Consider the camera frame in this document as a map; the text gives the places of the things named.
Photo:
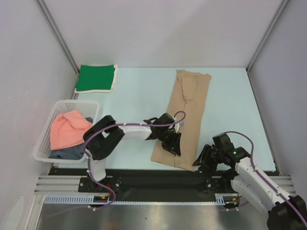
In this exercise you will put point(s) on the beige t shirt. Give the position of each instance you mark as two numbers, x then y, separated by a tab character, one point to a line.
188	95

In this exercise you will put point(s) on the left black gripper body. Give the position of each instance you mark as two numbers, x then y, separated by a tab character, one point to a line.
166	135

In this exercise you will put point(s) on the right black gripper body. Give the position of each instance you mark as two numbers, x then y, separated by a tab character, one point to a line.
210	155

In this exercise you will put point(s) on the aluminium rail frame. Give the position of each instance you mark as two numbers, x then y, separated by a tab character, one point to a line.
242	216

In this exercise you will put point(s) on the white plastic basket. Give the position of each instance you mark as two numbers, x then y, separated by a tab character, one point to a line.
42	150

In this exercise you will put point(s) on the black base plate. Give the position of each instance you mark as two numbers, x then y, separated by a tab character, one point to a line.
154	185

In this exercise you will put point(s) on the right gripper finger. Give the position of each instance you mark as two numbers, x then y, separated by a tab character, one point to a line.
208	168
201	158

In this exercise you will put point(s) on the blue grey t shirt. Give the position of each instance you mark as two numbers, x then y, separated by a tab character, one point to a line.
72	153

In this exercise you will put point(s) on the pink t shirt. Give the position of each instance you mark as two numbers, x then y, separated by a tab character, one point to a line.
67	130

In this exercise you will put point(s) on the folded white t shirt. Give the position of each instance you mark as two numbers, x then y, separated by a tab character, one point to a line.
115	76

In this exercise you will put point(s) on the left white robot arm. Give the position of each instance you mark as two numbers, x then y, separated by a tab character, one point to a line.
103	137

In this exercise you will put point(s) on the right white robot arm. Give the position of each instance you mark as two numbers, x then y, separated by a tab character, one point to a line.
283	210

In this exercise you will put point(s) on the white slotted cable duct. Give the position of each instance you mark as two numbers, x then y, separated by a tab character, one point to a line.
220	200

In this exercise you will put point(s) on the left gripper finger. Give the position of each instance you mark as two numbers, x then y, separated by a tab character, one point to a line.
168	145
175	144

